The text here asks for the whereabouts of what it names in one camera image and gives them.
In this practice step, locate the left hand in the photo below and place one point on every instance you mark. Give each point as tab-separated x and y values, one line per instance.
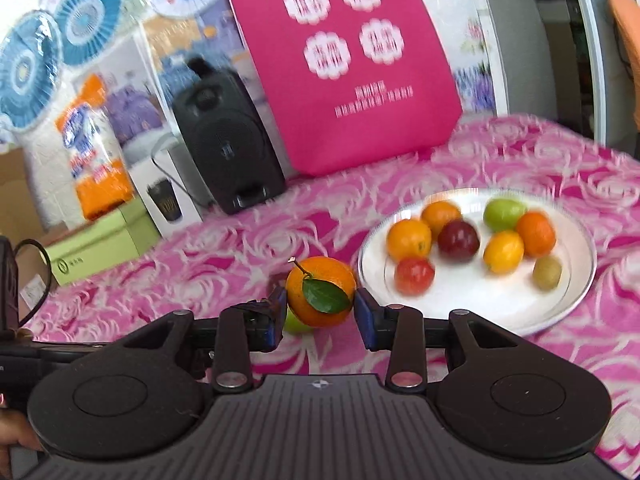
15	429

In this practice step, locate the small tangerine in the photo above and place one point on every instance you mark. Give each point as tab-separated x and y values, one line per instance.
537	233

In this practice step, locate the pink floral tablecloth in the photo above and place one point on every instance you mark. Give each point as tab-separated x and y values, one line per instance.
227	260

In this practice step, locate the yellow orange fruit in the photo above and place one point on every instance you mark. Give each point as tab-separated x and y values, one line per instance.
503	253

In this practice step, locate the cardboard box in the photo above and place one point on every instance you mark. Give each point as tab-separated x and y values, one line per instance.
19	221

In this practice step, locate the large orange fruit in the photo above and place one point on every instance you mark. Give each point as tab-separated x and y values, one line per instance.
409	238

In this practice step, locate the blue fan upper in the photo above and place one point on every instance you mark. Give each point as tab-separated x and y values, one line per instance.
87	28

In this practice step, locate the orange with green leaf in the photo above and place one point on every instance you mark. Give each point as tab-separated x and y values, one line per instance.
321	291

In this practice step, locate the white cup box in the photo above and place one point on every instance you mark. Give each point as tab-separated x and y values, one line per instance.
171	188

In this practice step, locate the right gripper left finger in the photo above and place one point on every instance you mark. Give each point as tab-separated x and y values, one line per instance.
255	326

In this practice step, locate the green apple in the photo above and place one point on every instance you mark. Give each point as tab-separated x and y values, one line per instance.
502	214
294	326

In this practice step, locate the green apple front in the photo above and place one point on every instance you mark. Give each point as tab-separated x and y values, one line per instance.
294	326

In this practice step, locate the light green box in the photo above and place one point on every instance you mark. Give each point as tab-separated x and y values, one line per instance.
124	234

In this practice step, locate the white round plate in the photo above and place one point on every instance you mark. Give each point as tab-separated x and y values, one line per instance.
511	301

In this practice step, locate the dark red plum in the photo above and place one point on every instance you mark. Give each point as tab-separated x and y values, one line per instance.
458	241

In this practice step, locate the black speaker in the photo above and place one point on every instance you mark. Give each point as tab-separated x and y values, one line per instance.
226	139

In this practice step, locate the orange covered chair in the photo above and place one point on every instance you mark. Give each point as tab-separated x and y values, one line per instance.
627	16

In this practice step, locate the orange white snack bag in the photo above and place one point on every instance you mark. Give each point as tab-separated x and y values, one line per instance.
94	155

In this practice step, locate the blue fan lower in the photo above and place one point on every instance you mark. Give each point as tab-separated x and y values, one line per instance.
31	61

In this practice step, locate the blue fan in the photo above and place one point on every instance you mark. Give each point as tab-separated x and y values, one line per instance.
31	61
87	28

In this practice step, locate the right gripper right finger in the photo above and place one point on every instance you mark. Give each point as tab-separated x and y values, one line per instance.
399	330

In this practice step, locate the green apple on plate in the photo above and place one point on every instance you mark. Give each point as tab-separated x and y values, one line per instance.
502	214

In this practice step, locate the pink tote bag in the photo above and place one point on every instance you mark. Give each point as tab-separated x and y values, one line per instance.
350	81

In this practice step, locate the orange fruit back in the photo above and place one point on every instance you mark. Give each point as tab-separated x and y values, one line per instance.
439	213

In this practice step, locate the kiwi fruit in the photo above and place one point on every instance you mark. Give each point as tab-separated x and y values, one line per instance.
547	272

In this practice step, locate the red apple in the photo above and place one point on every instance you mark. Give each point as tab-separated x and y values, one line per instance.
413	276

